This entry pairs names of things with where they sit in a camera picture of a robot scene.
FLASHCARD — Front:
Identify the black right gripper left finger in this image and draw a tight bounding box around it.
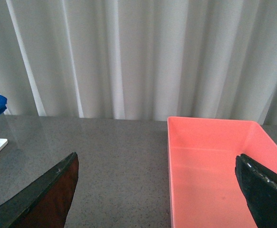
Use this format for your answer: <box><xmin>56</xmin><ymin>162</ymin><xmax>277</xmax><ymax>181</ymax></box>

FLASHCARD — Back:
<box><xmin>0</xmin><ymin>152</ymin><xmax>79</xmax><ymax>228</ymax></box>

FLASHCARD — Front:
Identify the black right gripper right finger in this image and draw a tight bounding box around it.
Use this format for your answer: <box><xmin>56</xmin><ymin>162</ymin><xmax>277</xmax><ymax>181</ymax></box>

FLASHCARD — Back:
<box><xmin>235</xmin><ymin>154</ymin><xmax>277</xmax><ymax>228</ymax></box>

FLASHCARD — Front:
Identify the pink plastic bin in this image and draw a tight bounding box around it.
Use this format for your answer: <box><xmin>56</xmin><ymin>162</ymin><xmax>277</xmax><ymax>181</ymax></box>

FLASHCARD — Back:
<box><xmin>167</xmin><ymin>116</ymin><xmax>277</xmax><ymax>228</ymax></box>

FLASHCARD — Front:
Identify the white pleated curtain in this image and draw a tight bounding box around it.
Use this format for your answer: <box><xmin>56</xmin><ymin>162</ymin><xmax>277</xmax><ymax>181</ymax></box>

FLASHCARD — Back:
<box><xmin>0</xmin><ymin>0</ymin><xmax>277</xmax><ymax>124</ymax></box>

